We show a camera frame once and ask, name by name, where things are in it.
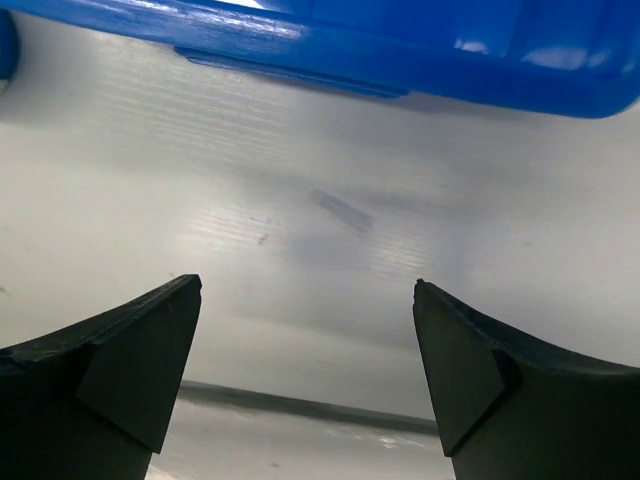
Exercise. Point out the left blue tape roll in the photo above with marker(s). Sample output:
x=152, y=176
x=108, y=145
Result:
x=9, y=47

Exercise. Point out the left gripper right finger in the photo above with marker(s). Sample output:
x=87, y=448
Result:
x=511, y=406

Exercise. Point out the blue plastic compartment tray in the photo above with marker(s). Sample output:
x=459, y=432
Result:
x=570, y=58

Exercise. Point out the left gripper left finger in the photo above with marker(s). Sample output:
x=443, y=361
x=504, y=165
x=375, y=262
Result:
x=94, y=400

